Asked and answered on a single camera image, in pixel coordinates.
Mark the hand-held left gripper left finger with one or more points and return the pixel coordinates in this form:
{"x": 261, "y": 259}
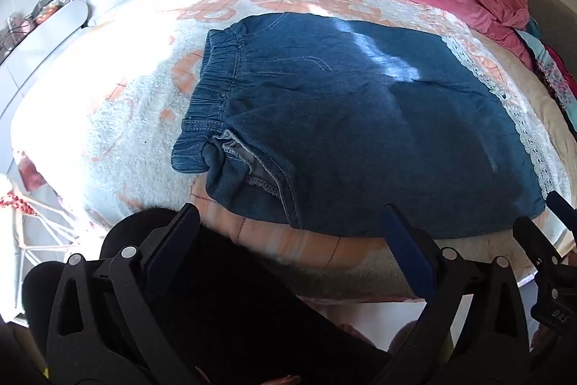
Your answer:
{"x": 173, "y": 252}

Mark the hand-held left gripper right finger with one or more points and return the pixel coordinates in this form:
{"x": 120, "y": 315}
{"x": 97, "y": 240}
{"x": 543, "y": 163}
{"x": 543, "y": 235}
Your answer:
{"x": 408, "y": 252}

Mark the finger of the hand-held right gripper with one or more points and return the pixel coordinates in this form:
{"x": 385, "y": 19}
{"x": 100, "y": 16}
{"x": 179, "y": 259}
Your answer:
{"x": 561, "y": 209}
{"x": 536, "y": 241}

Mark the blue denim pants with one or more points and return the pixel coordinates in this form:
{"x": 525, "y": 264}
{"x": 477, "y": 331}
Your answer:
{"x": 342, "y": 128}

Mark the person's black clothing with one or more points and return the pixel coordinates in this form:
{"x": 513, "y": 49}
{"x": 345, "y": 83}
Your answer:
{"x": 252, "y": 322}

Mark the floral printed cloth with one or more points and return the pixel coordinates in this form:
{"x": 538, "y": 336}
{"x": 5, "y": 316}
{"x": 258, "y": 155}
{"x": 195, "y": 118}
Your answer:
{"x": 556, "y": 74}

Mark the bed with white lace cover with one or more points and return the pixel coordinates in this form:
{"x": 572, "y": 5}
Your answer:
{"x": 135, "y": 114}

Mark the white desk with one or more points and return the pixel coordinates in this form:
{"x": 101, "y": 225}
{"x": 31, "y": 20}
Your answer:
{"x": 40, "y": 46}

